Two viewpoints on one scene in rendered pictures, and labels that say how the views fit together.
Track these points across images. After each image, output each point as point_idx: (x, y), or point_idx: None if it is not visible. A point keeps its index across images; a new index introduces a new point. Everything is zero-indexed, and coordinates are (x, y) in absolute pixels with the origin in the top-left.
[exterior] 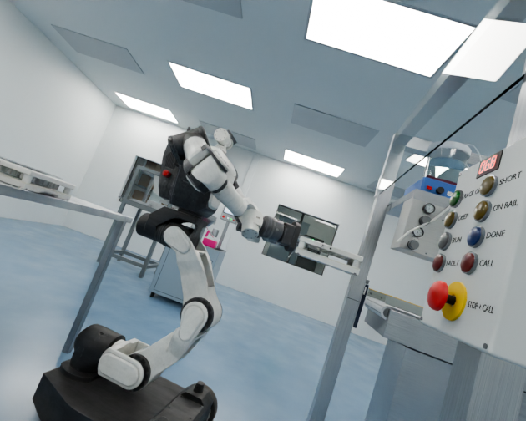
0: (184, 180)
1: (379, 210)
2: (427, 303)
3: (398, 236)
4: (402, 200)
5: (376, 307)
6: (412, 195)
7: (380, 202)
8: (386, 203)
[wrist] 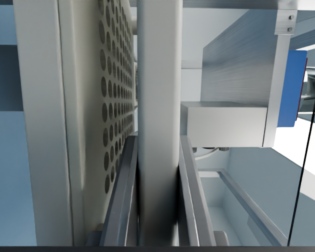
0: None
1: (290, 2)
2: None
3: (203, 132)
4: (271, 101)
5: None
6: (267, 138)
7: (311, 0)
8: (301, 8)
